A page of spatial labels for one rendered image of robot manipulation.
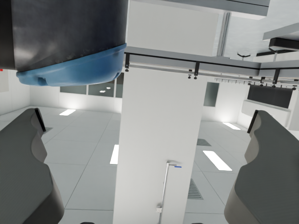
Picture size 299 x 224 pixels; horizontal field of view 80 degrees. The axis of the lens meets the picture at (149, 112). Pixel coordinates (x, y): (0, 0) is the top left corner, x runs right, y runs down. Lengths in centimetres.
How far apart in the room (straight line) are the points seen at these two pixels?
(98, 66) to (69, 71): 3
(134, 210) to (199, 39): 199
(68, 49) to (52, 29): 2
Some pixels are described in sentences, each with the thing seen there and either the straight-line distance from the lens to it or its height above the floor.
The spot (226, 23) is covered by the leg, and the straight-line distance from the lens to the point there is 141.
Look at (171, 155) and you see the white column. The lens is 205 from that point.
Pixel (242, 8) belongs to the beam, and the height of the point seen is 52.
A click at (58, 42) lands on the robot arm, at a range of 19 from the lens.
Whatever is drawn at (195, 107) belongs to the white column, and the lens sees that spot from 195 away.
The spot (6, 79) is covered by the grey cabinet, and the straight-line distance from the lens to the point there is 747.
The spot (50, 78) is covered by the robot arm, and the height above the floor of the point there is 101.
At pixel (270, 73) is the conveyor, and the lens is 137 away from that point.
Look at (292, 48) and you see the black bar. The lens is 58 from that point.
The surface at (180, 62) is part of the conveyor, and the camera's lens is 123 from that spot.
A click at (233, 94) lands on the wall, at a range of 966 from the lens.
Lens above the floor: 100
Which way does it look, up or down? 12 degrees up
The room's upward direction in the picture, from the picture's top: 174 degrees counter-clockwise
